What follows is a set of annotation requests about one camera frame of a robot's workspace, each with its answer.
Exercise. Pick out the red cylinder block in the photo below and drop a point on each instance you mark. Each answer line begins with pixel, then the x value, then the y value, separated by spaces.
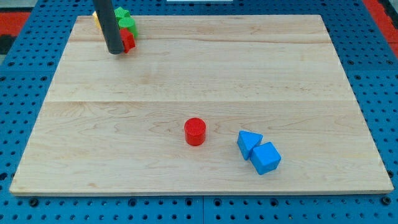
pixel 195 131

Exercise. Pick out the red star block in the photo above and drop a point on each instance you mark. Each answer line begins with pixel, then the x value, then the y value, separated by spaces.
pixel 127 39

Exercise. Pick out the green star block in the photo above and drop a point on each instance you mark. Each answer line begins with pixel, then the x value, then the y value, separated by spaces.
pixel 121 13

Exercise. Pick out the blue triangular prism block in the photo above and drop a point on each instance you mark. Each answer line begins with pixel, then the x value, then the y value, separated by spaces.
pixel 247 141

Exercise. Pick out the blue cube block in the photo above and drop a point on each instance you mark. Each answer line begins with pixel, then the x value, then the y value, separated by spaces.
pixel 265 158

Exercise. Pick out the light wooden board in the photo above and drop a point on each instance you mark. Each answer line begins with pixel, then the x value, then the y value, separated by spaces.
pixel 113 125

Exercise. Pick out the green cylinder block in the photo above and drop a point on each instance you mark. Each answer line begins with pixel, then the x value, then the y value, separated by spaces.
pixel 129 24

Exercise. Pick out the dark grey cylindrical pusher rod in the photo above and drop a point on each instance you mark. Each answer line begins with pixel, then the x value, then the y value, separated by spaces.
pixel 109 26

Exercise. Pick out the yellow block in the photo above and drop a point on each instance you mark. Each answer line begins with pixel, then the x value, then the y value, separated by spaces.
pixel 96 20

